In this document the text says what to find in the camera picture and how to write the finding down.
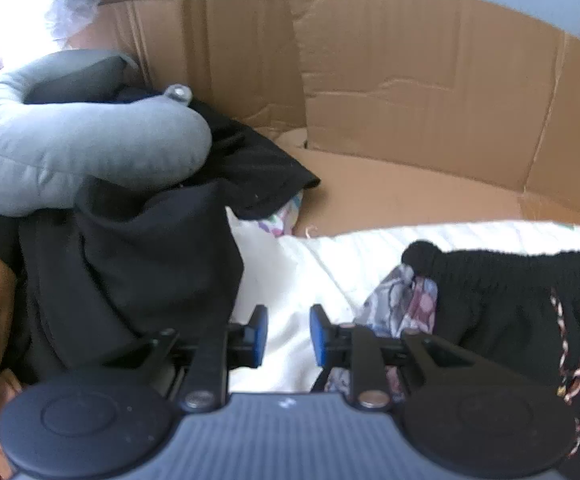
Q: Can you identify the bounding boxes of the black shorts with bear lining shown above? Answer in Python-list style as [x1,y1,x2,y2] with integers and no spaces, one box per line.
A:
[352,240,580,479]

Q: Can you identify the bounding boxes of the cream bear print bedsheet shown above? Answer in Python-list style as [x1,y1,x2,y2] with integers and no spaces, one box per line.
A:
[227,214,580,392]

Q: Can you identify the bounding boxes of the black garment under pillow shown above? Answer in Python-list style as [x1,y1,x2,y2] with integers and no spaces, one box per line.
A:
[0,84,321,386]

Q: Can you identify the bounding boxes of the brown cardboard sheet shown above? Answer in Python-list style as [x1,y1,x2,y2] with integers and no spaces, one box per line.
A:
[71,0,580,235]

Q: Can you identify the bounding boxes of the grey neck pillow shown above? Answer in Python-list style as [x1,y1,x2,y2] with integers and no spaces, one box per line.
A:
[0,50,212,217]

